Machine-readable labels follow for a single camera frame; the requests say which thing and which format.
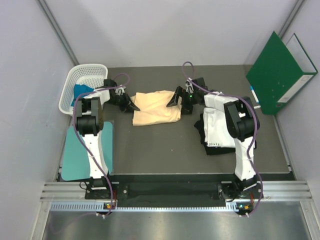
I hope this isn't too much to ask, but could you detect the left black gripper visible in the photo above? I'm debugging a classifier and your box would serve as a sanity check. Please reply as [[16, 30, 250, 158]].
[[105, 91, 140, 113]]

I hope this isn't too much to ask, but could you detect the white blue marker pen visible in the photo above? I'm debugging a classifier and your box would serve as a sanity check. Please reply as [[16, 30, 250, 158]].
[[250, 86, 261, 109]]

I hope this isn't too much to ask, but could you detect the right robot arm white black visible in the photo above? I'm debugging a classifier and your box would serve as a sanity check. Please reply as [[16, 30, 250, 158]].
[[166, 77, 260, 198]]

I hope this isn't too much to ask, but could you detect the white t shirt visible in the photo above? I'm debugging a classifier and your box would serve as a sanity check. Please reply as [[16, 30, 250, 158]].
[[203, 107, 235, 150]]

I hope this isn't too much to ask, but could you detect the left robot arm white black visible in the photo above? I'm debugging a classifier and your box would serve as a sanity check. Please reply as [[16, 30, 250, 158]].
[[72, 78, 140, 199]]

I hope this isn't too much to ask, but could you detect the blue crumpled t shirt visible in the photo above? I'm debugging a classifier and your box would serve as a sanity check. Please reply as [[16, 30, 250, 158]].
[[71, 84, 94, 107]]

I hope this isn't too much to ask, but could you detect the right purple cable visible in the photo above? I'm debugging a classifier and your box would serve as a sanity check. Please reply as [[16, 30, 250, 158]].
[[182, 61, 264, 216]]

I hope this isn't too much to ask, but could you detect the purple cable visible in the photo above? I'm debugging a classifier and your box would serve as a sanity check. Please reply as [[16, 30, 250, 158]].
[[71, 72, 131, 217], [182, 61, 264, 216]]

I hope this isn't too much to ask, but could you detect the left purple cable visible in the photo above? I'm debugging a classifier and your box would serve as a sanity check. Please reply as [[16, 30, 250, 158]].
[[71, 72, 131, 217]]

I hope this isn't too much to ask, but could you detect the teal cutting board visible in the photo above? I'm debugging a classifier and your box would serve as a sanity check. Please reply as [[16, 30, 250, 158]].
[[61, 121, 114, 181]]

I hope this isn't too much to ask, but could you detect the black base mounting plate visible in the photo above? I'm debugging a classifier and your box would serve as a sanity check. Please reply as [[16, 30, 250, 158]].
[[84, 175, 262, 208]]

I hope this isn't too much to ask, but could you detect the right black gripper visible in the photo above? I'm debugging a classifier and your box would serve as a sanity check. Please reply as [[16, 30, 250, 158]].
[[166, 87, 198, 115]]

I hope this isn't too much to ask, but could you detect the peach yellow t shirt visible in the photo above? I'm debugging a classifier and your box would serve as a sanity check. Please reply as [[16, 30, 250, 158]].
[[131, 90, 182, 127]]

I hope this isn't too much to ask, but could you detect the black t shirt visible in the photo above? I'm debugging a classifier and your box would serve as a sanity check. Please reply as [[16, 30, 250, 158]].
[[193, 113, 236, 156]]

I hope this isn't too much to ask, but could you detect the white plastic basket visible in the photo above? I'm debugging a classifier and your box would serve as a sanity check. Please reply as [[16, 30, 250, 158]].
[[58, 63, 108, 116]]

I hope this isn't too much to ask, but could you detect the aluminium frame rail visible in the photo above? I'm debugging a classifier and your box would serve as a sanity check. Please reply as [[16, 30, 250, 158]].
[[40, 181, 313, 212]]

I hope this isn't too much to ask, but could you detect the green ring binder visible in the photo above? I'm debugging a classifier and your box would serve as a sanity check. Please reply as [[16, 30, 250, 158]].
[[246, 32, 318, 115]]

